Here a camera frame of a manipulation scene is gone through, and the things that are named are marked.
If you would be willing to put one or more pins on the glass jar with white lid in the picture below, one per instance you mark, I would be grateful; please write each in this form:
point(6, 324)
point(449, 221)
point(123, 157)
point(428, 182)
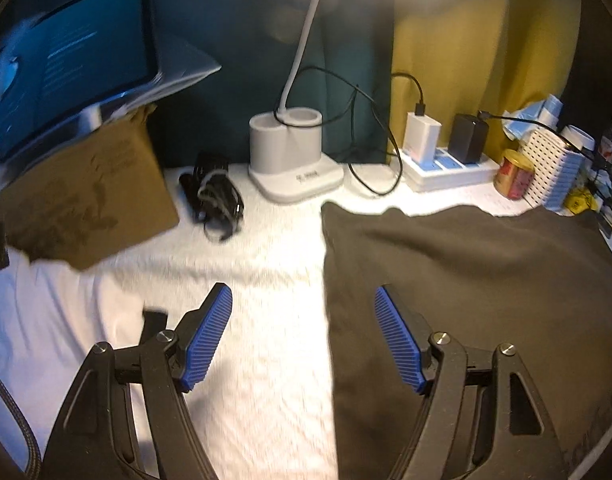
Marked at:
point(578, 136)

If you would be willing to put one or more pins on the red candle jar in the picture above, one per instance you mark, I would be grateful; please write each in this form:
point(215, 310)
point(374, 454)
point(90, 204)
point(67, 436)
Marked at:
point(513, 177)

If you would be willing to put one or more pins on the tablet computer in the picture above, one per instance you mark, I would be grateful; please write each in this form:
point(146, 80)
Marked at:
point(76, 60)

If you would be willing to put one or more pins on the white perforated basket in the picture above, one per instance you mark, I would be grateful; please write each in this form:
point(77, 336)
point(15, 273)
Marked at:
point(551, 170)

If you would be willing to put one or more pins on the white charger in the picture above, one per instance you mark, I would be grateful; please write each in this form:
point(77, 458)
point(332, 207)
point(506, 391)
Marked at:
point(422, 137)

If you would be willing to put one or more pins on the teal curtain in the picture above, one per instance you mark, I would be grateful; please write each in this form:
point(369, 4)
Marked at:
point(236, 35)

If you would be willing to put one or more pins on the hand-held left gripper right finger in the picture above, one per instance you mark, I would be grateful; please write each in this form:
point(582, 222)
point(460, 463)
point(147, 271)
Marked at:
point(398, 340)

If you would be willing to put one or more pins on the yellow snack packet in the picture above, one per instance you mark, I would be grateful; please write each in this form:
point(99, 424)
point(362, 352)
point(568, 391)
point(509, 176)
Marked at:
point(578, 202)

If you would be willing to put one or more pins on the brown t-shirt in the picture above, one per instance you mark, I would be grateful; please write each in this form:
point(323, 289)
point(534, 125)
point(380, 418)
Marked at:
point(461, 270)

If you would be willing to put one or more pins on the white textured table cover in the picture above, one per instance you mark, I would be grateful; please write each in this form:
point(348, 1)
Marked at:
point(266, 310)

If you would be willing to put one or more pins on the white cloth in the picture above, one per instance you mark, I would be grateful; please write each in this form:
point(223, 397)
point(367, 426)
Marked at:
point(46, 320)

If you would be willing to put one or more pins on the black charger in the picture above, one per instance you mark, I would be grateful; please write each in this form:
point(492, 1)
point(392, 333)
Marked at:
point(467, 137)

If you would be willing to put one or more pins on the white power strip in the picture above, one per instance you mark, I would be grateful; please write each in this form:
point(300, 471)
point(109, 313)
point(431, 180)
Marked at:
point(451, 177)

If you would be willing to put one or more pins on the cardboard box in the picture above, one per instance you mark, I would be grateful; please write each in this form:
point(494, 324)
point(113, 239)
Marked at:
point(96, 185)

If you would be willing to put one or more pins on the white desk lamp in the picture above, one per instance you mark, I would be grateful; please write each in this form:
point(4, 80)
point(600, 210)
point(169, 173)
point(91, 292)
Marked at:
point(286, 160)

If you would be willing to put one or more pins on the crumpled tissue in basket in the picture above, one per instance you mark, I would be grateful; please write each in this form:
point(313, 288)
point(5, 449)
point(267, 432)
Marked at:
point(536, 112)

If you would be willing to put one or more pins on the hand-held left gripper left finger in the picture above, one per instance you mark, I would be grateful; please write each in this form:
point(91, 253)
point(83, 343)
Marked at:
point(206, 340)

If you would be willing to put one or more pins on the yellow curtain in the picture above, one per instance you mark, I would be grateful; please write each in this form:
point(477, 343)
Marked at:
point(486, 35)

